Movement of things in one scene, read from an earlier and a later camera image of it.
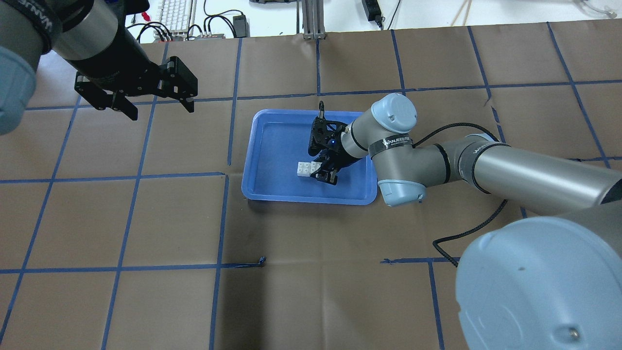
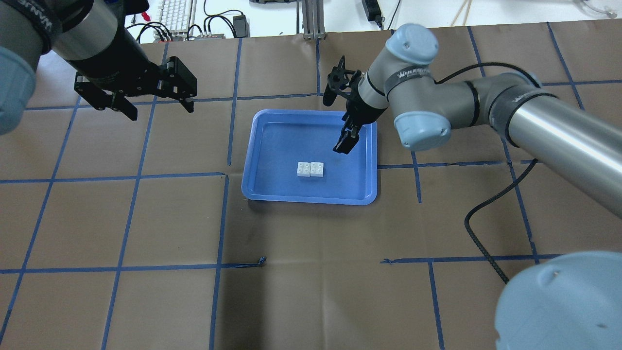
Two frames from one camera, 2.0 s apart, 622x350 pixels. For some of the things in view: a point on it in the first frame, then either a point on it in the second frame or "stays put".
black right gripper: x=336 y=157 to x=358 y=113
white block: x=314 y=165 stays put
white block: x=303 y=169 stays put
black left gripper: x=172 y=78 stays put
